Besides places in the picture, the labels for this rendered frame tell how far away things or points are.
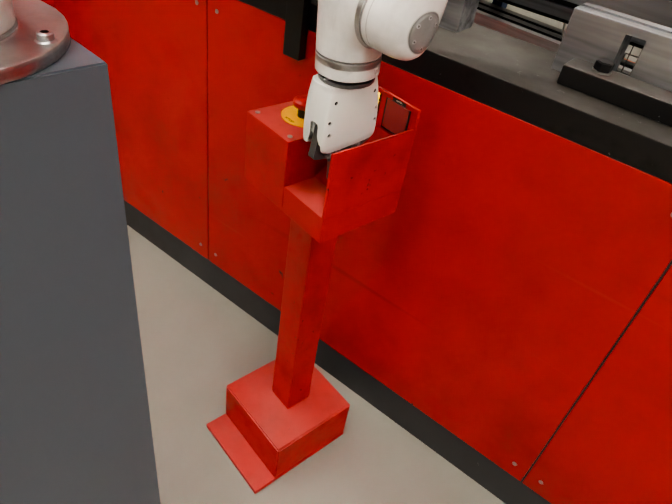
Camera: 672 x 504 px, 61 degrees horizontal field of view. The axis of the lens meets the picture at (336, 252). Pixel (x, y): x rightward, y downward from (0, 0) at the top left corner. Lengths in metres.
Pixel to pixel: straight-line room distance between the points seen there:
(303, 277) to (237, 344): 0.59
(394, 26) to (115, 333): 0.43
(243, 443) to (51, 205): 0.96
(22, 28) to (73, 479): 0.49
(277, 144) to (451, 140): 0.30
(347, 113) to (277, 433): 0.73
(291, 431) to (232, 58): 0.79
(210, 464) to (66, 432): 0.70
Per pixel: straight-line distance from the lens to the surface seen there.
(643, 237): 0.93
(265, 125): 0.86
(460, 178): 1.00
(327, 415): 1.29
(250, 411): 1.28
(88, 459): 0.75
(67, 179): 0.49
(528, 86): 0.92
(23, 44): 0.47
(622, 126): 0.88
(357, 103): 0.77
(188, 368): 1.50
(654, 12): 1.22
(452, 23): 1.07
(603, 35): 0.99
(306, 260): 0.97
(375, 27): 0.66
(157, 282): 1.72
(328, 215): 0.80
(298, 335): 1.10
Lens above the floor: 1.18
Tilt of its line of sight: 39 degrees down
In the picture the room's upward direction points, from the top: 10 degrees clockwise
